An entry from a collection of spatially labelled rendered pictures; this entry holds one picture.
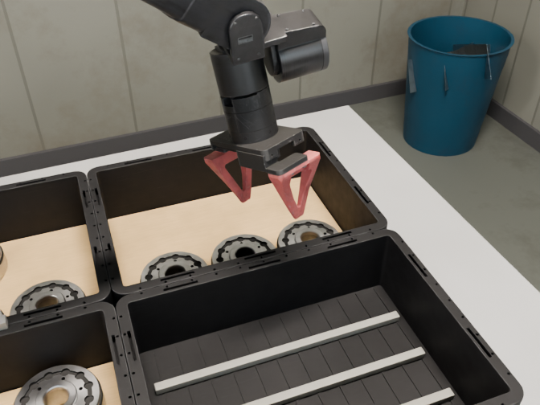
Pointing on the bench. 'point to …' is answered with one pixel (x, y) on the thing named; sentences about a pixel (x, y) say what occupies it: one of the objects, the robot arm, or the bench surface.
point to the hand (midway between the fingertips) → (270, 202)
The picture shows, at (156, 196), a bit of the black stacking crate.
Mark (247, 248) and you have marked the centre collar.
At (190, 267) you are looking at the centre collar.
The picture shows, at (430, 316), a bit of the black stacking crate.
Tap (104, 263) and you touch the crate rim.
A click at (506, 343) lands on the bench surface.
